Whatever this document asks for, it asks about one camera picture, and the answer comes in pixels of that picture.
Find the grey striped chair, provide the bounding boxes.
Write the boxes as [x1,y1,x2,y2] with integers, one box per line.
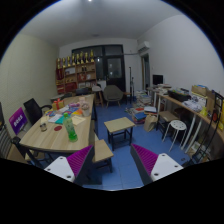
[0,124,21,161]

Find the black metal rack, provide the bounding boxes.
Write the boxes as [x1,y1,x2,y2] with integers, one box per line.
[191,91,224,166]

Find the black framed glass door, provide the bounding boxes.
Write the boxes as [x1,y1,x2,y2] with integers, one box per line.
[71,44,127,93]

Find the white paper booklet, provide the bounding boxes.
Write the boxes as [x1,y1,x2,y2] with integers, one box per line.
[48,113,64,124]

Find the white-seat wooden stool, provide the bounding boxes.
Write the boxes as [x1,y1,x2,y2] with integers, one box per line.
[91,85,104,108]

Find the grey armchair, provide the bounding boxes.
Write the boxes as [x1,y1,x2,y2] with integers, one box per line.
[102,84,124,108]

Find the cream thick book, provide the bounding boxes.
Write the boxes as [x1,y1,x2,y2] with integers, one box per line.
[39,114,51,124]

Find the black tripod stand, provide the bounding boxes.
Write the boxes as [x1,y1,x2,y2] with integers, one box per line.
[128,66,136,104]

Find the wooden stool with black legs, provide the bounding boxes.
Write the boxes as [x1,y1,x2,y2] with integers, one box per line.
[156,110,179,134]

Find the wooden bench seat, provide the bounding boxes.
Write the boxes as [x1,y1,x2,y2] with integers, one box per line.
[91,138,114,174]

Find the gift box with red ribbon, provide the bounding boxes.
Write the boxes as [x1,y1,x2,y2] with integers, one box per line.
[51,98,65,111]

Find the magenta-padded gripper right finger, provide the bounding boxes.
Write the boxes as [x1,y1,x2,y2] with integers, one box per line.
[129,143,184,186]

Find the brown paper bag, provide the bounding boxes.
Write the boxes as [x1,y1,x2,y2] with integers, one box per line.
[143,114,159,133]

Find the pink flowers in white pot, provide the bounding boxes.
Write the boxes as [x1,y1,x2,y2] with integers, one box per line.
[80,101,92,118]

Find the white wall air conditioner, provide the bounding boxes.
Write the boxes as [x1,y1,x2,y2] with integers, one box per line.
[137,40,151,54]

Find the yellow and red book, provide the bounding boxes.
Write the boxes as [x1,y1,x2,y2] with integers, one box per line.
[71,108,84,117]

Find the green drink bottle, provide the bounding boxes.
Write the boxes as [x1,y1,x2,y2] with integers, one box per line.
[63,112,79,143]

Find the white round stool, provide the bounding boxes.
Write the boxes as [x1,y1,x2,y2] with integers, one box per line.
[162,119,188,153]

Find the dark swivel chair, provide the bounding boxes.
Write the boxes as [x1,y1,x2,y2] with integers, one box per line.
[74,87,91,97]

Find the long wooden wall desk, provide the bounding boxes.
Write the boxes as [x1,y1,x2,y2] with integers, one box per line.
[146,86,224,154]

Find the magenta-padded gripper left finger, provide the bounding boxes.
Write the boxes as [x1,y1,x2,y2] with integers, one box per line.
[43,144,97,187]

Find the black office chair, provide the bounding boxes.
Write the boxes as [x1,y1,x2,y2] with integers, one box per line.
[23,97,53,126]

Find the purple sign board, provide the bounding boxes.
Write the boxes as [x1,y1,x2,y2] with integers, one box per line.
[8,107,29,136]

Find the blue and red magazine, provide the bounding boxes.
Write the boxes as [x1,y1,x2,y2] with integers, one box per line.
[46,109,58,118]
[61,106,79,116]

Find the small wooden side table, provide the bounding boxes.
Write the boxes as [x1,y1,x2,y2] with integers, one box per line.
[103,116,137,152]

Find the black computer monitor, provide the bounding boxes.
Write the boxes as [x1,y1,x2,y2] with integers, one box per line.
[152,74,165,86]

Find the wooden shelf unit with trophies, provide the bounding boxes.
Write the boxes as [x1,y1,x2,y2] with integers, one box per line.
[55,49,98,95]

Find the book stacks on floor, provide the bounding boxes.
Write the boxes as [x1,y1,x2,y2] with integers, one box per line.
[128,91,158,126]

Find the beige flat book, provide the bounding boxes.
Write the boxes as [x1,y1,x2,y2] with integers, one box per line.
[71,115,87,127]

